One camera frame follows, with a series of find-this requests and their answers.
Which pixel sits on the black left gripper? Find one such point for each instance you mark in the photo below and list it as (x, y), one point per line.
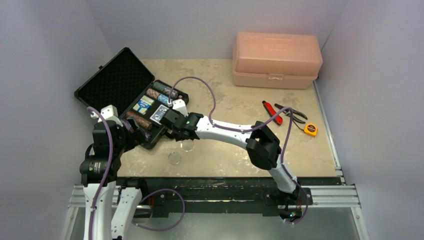
(135, 137)

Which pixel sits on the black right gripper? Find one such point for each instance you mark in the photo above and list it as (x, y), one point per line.
(168, 120)

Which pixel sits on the clear round disc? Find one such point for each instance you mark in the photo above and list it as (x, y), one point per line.
(174, 158)
(187, 145)

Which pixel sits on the blue patterned card deck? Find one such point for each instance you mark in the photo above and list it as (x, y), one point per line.
(159, 113)

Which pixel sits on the blue striped card deck box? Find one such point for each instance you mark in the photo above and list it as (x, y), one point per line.
(143, 104)

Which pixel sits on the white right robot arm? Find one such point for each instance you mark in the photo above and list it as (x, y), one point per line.
(263, 147)

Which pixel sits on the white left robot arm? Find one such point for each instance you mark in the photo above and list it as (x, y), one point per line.
(110, 200)

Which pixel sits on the black poker set case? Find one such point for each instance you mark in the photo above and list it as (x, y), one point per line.
(121, 83)

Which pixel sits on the purple chip stack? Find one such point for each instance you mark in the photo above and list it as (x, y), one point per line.
(127, 125)

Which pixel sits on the brown chip stack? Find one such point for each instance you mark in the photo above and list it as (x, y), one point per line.
(142, 122)

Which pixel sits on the blue chip stack lower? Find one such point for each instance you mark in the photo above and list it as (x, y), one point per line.
(163, 99)

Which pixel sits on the pink plastic toolbox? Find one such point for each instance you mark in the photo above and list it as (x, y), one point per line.
(271, 60)

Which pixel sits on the yellow tape measure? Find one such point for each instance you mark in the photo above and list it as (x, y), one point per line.
(310, 129)

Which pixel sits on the black table edge rail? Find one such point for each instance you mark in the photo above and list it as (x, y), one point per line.
(166, 201)

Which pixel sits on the red handled tool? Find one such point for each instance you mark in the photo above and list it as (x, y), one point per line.
(270, 110)

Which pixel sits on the black handled pliers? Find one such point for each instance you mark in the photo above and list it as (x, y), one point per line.
(298, 116)

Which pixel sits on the aluminium frame rail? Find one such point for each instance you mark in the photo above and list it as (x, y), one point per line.
(324, 192)

